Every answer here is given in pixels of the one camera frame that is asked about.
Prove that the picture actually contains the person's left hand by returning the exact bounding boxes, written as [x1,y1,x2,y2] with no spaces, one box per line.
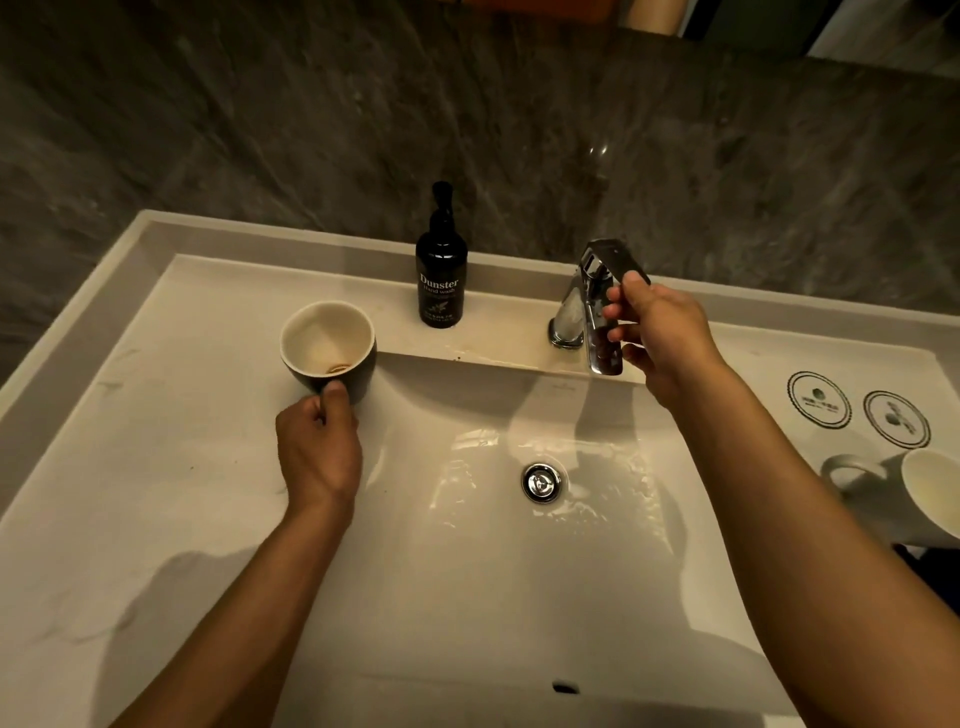
[274,380,364,520]

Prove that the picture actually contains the person's right hand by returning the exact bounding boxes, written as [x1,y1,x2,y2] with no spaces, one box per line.
[601,270,726,411]

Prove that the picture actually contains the chrome sink faucet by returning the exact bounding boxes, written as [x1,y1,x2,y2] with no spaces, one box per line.
[547,238,652,377]

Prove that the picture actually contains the dark cup with white inside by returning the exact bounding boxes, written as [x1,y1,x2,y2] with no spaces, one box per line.
[279,300,378,410]

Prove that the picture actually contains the person's left forearm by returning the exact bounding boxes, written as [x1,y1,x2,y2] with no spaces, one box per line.
[111,501,361,728]

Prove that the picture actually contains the person's right forearm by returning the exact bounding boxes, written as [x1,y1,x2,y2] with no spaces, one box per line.
[647,357,960,728]

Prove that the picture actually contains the black pump soap bottle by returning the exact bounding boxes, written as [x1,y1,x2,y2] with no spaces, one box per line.
[415,181,470,329]

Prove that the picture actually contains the chrome sink drain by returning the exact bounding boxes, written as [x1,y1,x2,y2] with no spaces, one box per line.
[522,462,564,503]

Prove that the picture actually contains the round printed coaster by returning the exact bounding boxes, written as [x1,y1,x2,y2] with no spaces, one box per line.
[862,389,933,450]
[786,370,854,431]

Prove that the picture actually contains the white sink basin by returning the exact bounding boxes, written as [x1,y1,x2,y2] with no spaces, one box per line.
[0,209,960,728]

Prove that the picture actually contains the white mug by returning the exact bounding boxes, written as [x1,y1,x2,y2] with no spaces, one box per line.
[819,447,960,549]

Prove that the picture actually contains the wall mirror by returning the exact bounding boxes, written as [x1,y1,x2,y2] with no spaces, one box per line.
[480,0,960,81]

